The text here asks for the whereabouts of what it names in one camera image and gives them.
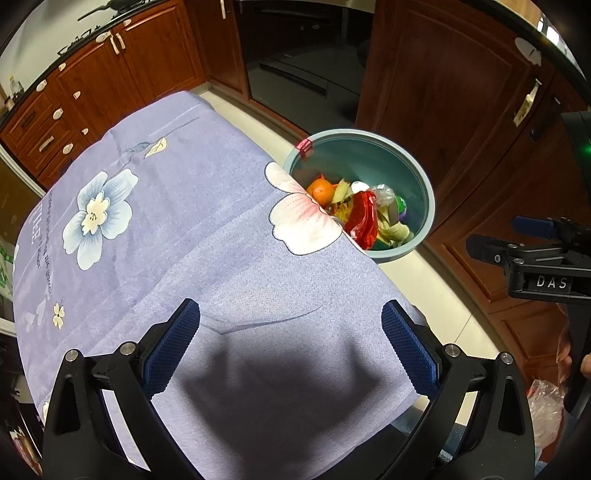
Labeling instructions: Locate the pale corn husk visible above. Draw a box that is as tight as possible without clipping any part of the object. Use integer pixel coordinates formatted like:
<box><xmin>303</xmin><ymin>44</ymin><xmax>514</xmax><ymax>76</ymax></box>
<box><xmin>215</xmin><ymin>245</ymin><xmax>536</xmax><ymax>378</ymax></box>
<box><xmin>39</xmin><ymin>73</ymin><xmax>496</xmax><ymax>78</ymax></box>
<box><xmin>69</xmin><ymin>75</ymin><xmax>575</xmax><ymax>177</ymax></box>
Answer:
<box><xmin>376</xmin><ymin>203</ymin><xmax>415</xmax><ymax>248</ymax></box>

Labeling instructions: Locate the gas stove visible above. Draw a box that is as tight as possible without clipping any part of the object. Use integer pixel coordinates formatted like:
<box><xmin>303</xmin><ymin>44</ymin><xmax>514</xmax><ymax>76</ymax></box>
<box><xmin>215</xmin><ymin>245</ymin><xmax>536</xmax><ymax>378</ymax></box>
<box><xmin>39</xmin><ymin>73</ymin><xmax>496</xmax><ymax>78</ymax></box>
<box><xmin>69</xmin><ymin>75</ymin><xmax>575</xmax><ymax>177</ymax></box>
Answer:
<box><xmin>56</xmin><ymin>25</ymin><xmax>114</xmax><ymax>57</ymax></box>

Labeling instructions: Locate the built-in oven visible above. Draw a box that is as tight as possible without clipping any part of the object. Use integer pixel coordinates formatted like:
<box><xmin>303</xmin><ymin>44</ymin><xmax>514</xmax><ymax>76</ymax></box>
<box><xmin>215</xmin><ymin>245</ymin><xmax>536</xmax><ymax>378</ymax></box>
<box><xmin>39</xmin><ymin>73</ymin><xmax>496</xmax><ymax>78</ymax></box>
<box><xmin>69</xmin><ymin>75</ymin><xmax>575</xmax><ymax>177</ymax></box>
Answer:
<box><xmin>238</xmin><ymin>0</ymin><xmax>376</xmax><ymax>136</ymax></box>

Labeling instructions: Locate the wooden cabinet with drawers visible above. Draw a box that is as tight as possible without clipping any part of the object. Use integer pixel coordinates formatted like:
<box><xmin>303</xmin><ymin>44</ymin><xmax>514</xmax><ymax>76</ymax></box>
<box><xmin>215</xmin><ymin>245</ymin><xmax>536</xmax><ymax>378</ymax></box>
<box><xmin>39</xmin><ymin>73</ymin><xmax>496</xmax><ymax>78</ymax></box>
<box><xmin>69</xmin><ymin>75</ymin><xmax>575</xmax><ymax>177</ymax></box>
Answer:
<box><xmin>0</xmin><ymin>0</ymin><xmax>211</xmax><ymax>188</ymax></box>

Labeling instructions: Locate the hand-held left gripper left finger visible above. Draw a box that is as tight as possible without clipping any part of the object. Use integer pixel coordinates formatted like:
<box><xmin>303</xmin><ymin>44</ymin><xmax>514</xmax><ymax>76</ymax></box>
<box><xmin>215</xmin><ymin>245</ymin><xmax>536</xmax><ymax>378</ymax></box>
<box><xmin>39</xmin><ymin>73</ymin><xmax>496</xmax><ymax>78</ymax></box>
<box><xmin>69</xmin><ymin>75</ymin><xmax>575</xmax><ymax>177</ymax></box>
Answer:
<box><xmin>41</xmin><ymin>299</ymin><xmax>202</xmax><ymax>480</ymax></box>

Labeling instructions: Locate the dark wok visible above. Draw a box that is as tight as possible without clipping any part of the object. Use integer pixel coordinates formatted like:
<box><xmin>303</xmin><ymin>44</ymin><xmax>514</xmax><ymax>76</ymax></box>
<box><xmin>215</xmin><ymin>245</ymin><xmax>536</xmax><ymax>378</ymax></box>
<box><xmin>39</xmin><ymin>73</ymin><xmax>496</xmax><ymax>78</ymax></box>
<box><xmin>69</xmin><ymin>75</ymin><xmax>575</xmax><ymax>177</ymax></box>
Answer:
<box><xmin>78</xmin><ymin>0</ymin><xmax>160</xmax><ymax>22</ymax></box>

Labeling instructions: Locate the orange citrus fruit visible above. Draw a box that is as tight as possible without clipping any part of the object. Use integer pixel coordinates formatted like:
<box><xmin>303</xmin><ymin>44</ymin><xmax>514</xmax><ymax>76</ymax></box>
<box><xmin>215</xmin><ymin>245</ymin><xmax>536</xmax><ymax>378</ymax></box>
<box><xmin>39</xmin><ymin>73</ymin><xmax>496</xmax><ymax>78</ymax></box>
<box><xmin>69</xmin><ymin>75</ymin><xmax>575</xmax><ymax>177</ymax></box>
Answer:
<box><xmin>307</xmin><ymin>174</ymin><xmax>338</xmax><ymax>205</ymax></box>

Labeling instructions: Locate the clear plastic bag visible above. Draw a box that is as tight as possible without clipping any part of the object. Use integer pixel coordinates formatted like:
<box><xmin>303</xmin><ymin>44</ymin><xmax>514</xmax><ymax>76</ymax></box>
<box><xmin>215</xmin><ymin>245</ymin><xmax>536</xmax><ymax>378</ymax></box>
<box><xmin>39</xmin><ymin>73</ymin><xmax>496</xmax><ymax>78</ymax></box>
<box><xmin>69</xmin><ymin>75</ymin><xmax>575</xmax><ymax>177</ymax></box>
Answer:
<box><xmin>526</xmin><ymin>378</ymin><xmax>567</xmax><ymax>452</ymax></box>

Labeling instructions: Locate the purple floral tablecloth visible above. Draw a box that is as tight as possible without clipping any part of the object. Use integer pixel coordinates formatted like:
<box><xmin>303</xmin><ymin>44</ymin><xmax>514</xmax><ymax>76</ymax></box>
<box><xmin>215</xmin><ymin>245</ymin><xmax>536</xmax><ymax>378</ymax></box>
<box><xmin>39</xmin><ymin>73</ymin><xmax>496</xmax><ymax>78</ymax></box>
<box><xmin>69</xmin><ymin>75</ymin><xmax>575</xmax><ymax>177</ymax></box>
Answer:
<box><xmin>11</xmin><ymin>90</ymin><xmax>428</xmax><ymax>468</ymax></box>

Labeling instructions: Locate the person's right hand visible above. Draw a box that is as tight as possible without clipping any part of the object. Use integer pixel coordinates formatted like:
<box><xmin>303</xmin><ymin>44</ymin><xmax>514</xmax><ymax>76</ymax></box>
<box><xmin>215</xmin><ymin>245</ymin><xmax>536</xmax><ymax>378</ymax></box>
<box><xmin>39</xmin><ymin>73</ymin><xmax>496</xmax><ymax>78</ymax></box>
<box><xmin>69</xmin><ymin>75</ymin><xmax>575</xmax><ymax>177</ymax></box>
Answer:
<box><xmin>555</xmin><ymin>322</ymin><xmax>591</xmax><ymax>385</ymax></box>

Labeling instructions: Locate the red plastic bag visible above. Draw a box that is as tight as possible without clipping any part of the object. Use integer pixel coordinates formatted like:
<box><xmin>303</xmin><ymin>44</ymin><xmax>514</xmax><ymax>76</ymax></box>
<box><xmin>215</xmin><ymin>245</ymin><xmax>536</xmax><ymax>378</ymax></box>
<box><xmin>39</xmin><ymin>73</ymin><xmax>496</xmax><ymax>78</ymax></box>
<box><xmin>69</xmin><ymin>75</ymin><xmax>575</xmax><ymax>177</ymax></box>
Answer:
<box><xmin>344</xmin><ymin>191</ymin><xmax>382</xmax><ymax>251</ymax></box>

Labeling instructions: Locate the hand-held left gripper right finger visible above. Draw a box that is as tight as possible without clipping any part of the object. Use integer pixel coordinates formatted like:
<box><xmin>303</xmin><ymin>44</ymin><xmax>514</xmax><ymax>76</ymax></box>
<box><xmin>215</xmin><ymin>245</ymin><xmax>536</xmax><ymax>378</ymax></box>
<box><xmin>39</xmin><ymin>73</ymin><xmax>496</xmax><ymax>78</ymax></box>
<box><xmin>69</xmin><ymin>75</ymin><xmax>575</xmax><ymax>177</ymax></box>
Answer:
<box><xmin>381</xmin><ymin>300</ymin><xmax>536</xmax><ymax>480</ymax></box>

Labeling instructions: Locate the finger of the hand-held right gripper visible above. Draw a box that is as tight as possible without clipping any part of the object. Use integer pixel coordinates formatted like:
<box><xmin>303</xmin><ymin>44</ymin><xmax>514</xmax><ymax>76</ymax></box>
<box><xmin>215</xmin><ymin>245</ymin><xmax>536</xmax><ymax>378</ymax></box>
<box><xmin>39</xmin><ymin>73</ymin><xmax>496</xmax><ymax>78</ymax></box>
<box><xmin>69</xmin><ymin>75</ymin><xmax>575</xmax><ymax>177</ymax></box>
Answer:
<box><xmin>466</xmin><ymin>233</ymin><xmax>565</xmax><ymax>268</ymax></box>
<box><xmin>512</xmin><ymin>216</ymin><xmax>563</xmax><ymax>241</ymax></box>

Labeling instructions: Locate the teal trash bin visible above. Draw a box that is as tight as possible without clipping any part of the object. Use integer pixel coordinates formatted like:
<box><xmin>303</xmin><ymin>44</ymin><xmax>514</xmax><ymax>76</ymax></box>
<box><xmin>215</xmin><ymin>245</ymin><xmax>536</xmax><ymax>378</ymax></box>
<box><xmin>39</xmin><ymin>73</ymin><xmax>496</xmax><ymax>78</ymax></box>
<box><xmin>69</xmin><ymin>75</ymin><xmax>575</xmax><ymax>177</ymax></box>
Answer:
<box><xmin>283</xmin><ymin>130</ymin><xmax>435</xmax><ymax>265</ymax></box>

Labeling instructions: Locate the wooden side cabinet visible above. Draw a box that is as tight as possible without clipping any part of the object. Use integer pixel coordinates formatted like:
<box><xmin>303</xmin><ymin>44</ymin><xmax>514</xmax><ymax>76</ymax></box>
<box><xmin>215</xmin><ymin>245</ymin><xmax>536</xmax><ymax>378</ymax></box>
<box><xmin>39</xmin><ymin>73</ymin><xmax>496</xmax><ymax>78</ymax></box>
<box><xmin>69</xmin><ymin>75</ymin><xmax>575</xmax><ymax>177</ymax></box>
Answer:
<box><xmin>355</xmin><ymin>0</ymin><xmax>591</xmax><ymax>372</ymax></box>

